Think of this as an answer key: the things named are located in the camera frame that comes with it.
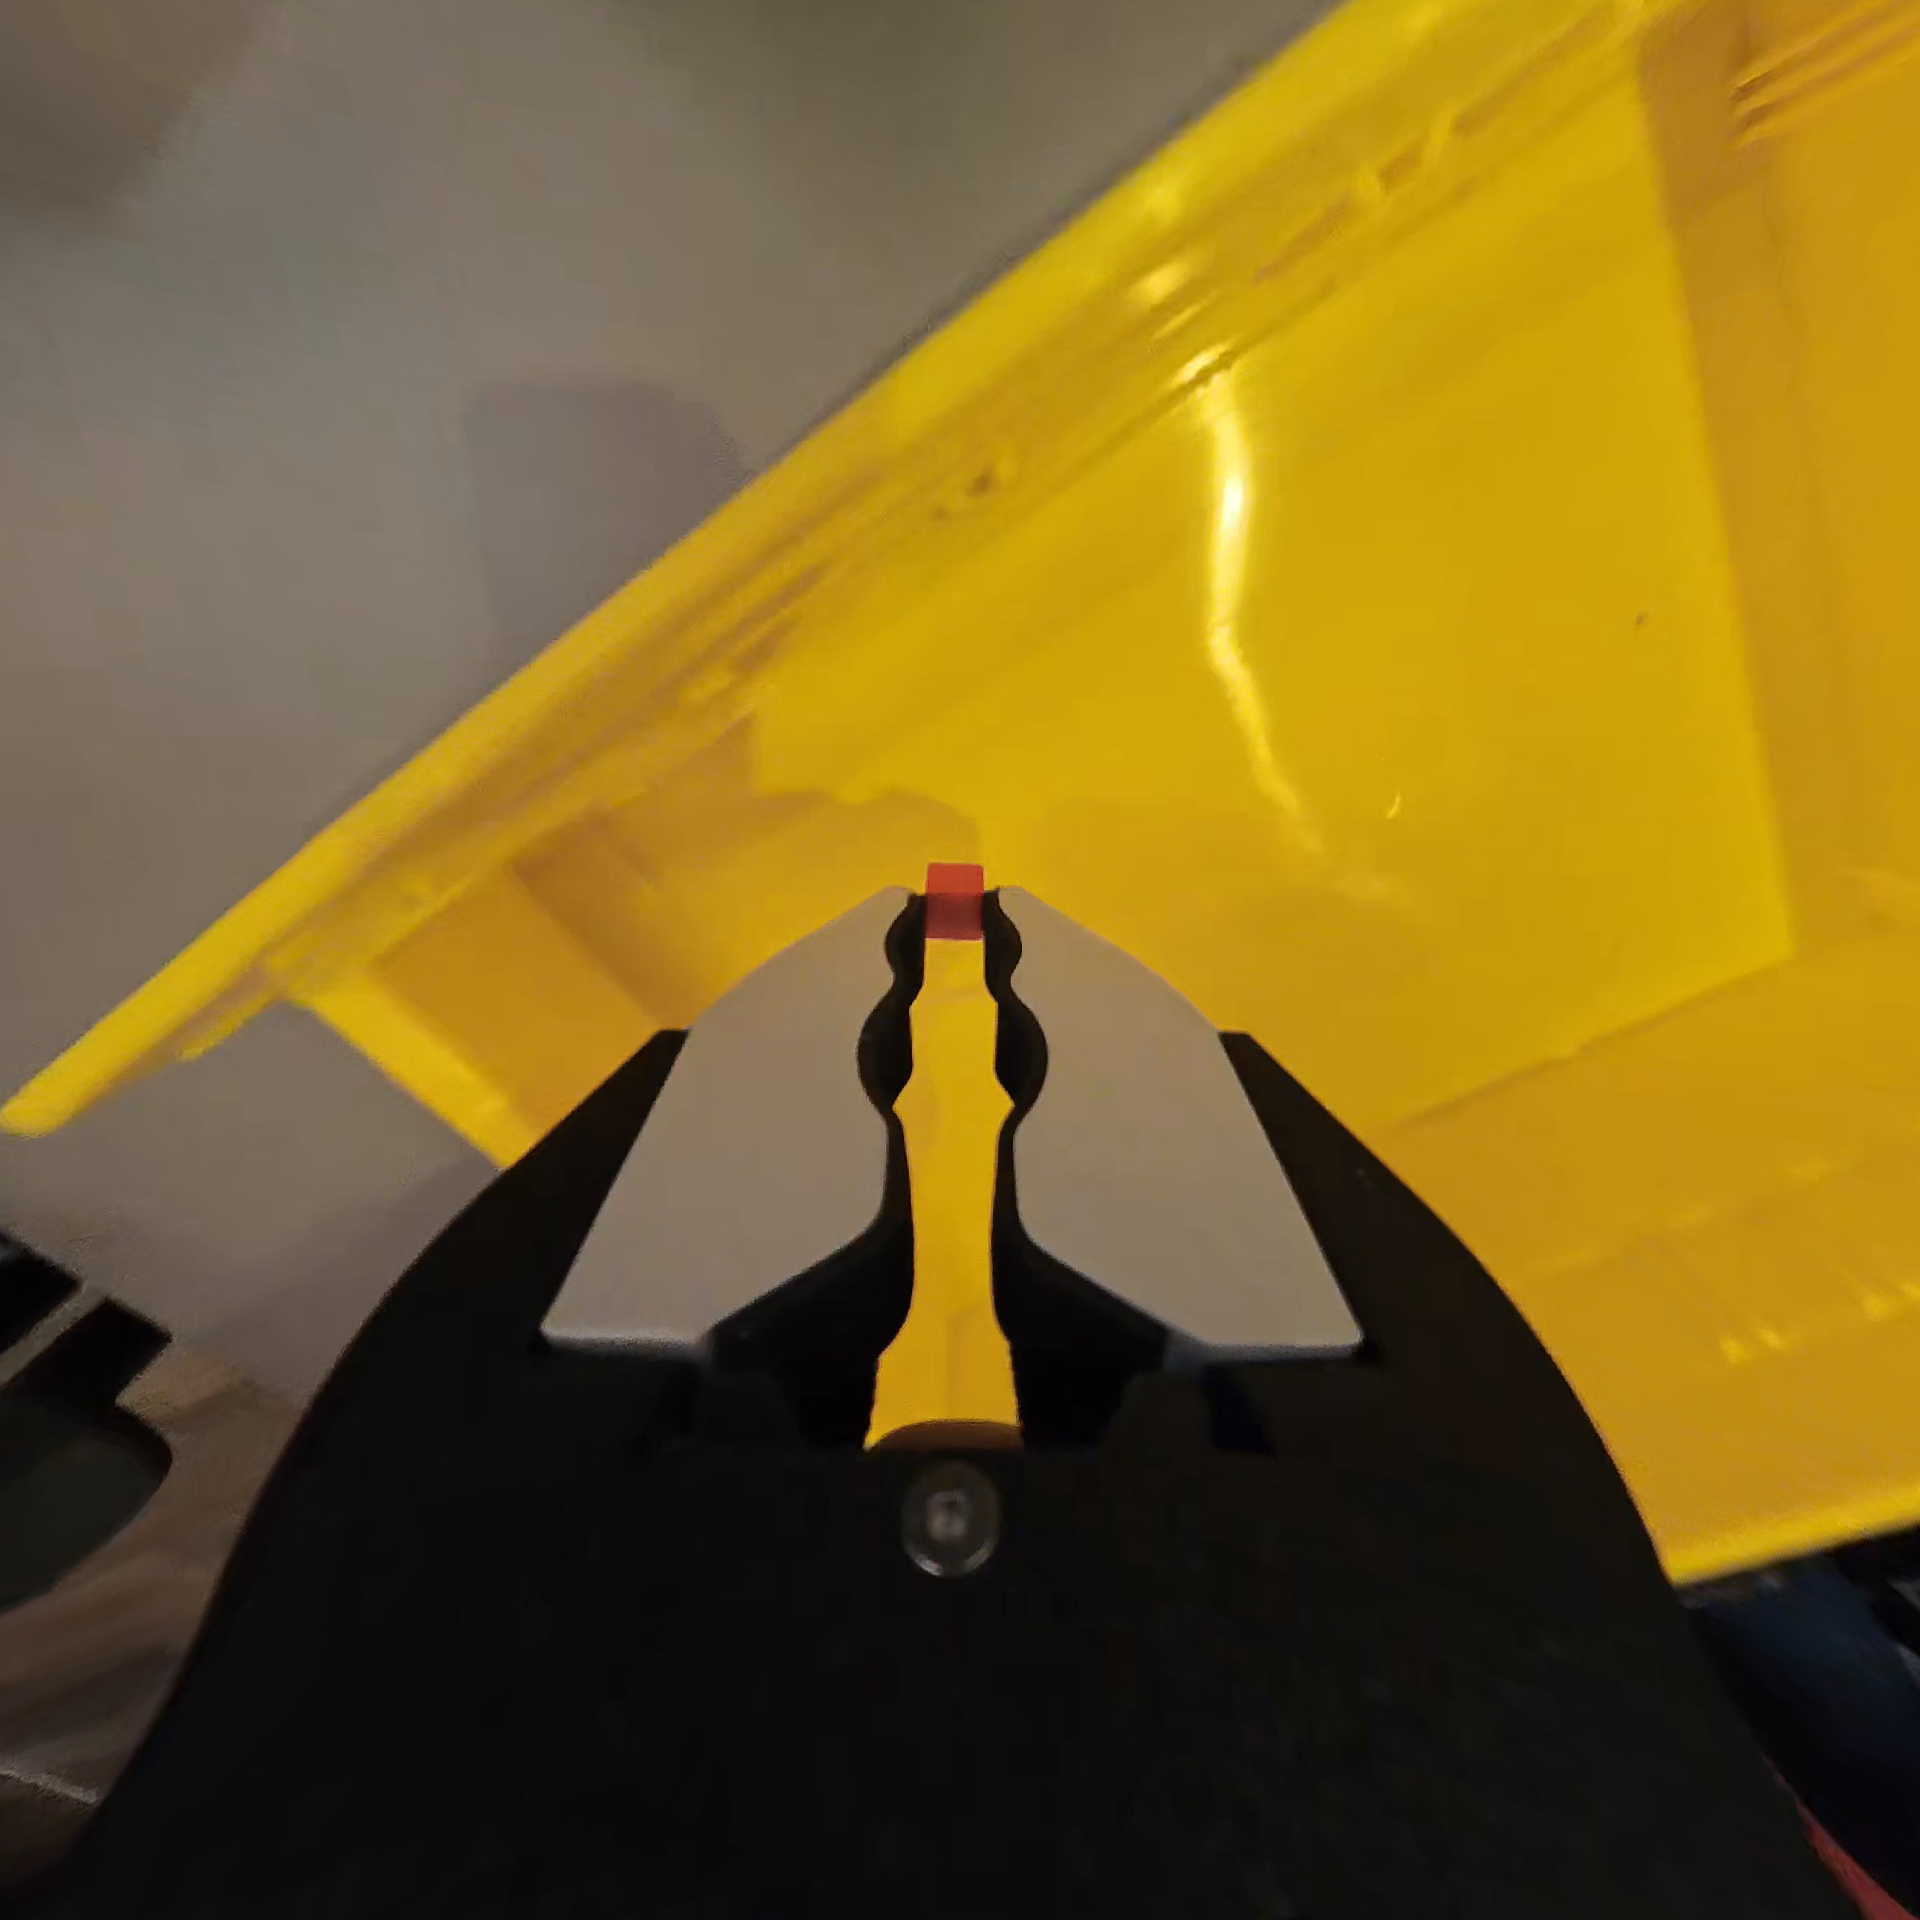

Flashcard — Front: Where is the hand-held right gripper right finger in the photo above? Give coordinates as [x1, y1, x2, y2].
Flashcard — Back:
[988, 884, 1365, 1361]

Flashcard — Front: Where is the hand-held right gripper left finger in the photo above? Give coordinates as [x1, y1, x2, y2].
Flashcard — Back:
[539, 887, 920, 1354]

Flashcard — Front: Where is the yellow plastic bin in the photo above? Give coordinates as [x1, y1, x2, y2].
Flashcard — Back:
[0, 0, 1920, 1586]

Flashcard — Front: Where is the black blocky floor object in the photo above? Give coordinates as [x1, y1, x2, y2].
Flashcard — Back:
[0, 1229, 175, 1613]

